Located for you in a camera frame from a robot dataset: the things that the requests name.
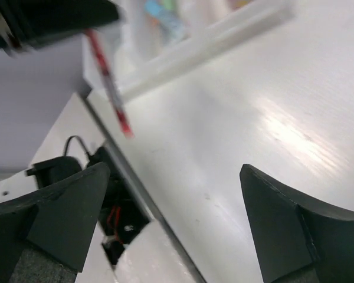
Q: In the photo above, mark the red gel pen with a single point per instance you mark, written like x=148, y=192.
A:
x=107, y=79

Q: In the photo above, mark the blue cap highlighter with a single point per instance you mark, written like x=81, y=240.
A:
x=167, y=19

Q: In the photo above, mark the clear plastic organizer tray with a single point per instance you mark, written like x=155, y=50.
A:
x=143, y=54

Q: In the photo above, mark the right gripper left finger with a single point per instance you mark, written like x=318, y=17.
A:
x=45, y=235

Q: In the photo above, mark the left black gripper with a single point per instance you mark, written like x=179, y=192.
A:
x=38, y=24

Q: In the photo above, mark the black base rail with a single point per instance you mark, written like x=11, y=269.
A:
x=131, y=241

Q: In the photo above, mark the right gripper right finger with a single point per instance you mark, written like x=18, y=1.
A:
x=297, y=237

